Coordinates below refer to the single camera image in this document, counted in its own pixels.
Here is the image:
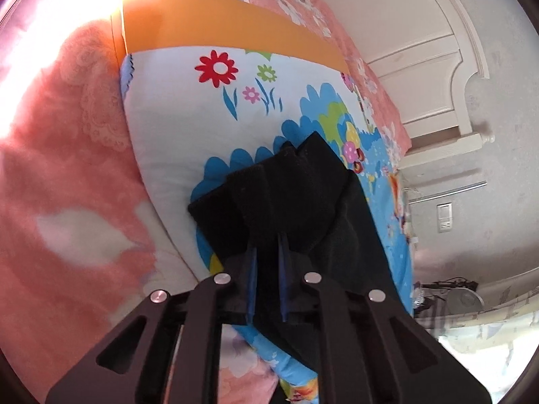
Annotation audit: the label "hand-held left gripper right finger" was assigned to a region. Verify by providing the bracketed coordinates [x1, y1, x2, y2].
[278, 235, 492, 404]

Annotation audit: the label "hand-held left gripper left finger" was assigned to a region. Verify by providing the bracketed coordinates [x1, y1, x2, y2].
[45, 246, 259, 404]

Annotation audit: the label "black pants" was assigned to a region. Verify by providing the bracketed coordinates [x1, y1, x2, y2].
[187, 131, 414, 404]

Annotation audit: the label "black fan stand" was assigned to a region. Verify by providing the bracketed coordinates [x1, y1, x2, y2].
[415, 277, 480, 306]

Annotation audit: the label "cartoon flower printed blanket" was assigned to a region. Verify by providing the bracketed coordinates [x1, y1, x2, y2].
[119, 44, 417, 404]

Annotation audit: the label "grey round fan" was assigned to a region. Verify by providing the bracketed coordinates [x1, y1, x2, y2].
[445, 287, 486, 317]

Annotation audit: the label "pink floral bedsheet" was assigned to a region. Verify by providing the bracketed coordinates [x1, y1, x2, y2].
[0, 0, 413, 404]

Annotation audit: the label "white wooden headboard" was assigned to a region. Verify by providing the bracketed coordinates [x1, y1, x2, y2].
[303, 0, 496, 170]

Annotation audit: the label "orange cloth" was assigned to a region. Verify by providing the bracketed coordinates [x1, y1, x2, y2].
[110, 0, 351, 70]

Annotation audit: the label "wall outlet plate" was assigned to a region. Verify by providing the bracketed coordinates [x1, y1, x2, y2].
[437, 202, 454, 234]

